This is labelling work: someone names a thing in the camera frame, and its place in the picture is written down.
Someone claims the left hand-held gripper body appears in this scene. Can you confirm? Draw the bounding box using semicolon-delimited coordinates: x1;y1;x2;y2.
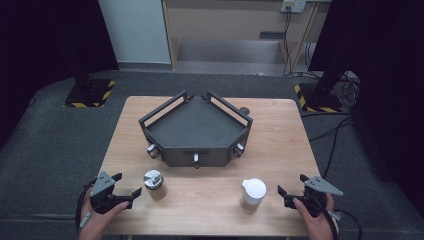
89;170;134;214

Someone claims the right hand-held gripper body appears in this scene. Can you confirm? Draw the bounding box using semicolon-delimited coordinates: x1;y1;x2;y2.
283;175;344;218

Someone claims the silver-lidded brown spice jar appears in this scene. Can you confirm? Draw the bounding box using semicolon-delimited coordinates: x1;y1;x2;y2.
143;169;169;201

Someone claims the white-lidded seasoning jar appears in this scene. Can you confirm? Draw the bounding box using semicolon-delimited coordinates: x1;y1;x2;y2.
239;177;268;214

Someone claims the black metal corner rack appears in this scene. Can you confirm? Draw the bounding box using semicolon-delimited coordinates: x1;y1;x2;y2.
138;89;254;170

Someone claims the person's right hand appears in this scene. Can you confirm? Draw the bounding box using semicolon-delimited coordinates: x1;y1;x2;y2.
292;194;340;240

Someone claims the person's left hand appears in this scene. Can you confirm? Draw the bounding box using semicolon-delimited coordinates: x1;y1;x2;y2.
79;189;131;240

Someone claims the black stand with striped base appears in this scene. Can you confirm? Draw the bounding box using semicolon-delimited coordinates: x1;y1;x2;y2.
293;69;344;114
63;66;116;109

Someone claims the black curtain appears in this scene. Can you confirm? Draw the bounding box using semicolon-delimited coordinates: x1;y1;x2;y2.
308;0;424;216
0;0;120;148

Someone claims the left hand-held gripper cable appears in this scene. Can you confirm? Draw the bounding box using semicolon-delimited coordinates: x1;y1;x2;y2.
74;178;98;240

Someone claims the hand-held gripper cable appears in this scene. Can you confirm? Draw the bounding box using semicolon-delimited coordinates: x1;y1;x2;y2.
319;199;363;240
74;178;98;240

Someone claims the black floor cable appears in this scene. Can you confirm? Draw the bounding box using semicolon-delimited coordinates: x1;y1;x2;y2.
308;114;354;180

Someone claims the right hand-held gripper cable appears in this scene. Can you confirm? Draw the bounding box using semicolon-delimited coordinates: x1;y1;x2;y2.
319;199;363;240

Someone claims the black cable from socket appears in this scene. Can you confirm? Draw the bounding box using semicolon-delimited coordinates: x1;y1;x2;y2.
282;11;295;77

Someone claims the light wooden desk frame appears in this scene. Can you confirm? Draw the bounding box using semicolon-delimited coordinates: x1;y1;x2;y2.
161;0;332;76

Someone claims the white wall power socket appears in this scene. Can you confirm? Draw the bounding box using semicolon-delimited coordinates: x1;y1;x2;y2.
280;0;307;14

